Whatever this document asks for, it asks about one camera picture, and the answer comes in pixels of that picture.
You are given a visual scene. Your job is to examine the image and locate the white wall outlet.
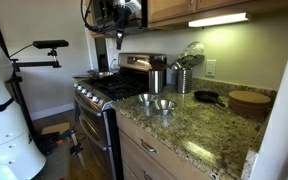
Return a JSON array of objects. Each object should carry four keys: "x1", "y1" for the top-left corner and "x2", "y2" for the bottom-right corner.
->
[{"x1": 205, "y1": 58, "x2": 218, "y2": 78}]

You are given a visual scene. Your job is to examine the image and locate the metal drawer handle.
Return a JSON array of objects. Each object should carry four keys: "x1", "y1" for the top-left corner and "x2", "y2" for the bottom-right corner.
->
[
  {"x1": 142, "y1": 170, "x2": 154, "y2": 180},
  {"x1": 140, "y1": 138, "x2": 159, "y2": 155}
]

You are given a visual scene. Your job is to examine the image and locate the wooden wall cabinets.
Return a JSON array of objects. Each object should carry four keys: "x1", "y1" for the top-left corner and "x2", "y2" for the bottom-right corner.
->
[{"x1": 146, "y1": 0, "x2": 288, "y2": 30}]

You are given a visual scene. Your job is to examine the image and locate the steel frying pan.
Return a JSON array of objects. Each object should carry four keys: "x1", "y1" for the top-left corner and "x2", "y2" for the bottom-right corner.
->
[{"x1": 86, "y1": 68, "x2": 116, "y2": 80}]

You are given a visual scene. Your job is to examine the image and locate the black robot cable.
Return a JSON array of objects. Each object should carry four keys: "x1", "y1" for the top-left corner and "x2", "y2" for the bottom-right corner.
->
[{"x1": 80, "y1": 0, "x2": 120, "y2": 35}]

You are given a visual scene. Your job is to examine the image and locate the fluorescent cabinet light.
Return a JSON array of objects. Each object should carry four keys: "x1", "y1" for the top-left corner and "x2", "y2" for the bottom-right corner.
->
[{"x1": 187, "y1": 11, "x2": 253, "y2": 29}]

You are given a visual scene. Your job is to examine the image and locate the stainless steel gas stove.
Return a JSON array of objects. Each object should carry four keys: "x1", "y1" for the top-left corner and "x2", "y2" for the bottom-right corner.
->
[{"x1": 71, "y1": 52, "x2": 168, "y2": 180}]

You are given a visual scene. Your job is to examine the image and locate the black stereo camera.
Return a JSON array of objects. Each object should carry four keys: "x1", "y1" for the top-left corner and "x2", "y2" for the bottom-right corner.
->
[{"x1": 32, "y1": 39, "x2": 70, "y2": 50}]

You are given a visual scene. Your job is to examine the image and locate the perforated steel utensil holder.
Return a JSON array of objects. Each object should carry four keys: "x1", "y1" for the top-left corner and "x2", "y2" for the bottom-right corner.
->
[
  {"x1": 148, "y1": 68, "x2": 166, "y2": 95},
  {"x1": 175, "y1": 67, "x2": 194, "y2": 95}
]

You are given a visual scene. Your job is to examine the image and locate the black orange bar clamp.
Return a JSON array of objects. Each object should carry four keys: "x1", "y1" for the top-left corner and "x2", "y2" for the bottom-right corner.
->
[
  {"x1": 69, "y1": 130, "x2": 87, "y2": 169},
  {"x1": 38, "y1": 129, "x2": 76, "y2": 152}
]

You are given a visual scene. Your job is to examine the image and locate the metal bowl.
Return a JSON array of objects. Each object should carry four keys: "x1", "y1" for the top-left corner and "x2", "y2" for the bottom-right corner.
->
[
  {"x1": 153, "y1": 98, "x2": 178, "y2": 116},
  {"x1": 137, "y1": 92, "x2": 158, "y2": 108}
]

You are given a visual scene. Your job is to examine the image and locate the brown cardboard piece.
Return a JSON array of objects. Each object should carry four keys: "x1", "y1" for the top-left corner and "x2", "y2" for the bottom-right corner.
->
[{"x1": 40, "y1": 121, "x2": 71, "y2": 136}]

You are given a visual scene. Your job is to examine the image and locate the dark range hood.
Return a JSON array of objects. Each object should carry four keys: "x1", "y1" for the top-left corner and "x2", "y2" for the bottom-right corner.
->
[{"x1": 89, "y1": 0, "x2": 149, "y2": 37}]

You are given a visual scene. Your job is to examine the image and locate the light wooden base cabinet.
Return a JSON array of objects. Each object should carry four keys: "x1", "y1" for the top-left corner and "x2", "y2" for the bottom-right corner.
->
[{"x1": 114, "y1": 111, "x2": 215, "y2": 180}]

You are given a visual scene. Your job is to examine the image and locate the black camera stand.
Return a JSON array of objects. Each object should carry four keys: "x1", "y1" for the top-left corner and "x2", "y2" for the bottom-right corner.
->
[{"x1": 0, "y1": 0, "x2": 63, "y2": 141}]

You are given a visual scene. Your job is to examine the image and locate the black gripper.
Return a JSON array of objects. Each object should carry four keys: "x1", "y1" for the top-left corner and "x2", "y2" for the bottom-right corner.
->
[{"x1": 113, "y1": 5, "x2": 129, "y2": 51}]

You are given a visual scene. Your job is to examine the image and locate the black cast iron skillet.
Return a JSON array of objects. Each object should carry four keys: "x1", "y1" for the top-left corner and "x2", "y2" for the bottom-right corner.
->
[{"x1": 193, "y1": 90, "x2": 227, "y2": 109}]

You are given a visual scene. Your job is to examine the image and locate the metal ladle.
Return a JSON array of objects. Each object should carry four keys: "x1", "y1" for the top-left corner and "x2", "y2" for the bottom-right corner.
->
[{"x1": 170, "y1": 54, "x2": 206, "y2": 71}]

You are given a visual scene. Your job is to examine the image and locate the wooden spoon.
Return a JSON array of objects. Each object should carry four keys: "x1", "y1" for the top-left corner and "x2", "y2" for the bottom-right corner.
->
[{"x1": 150, "y1": 57, "x2": 168, "y2": 72}]

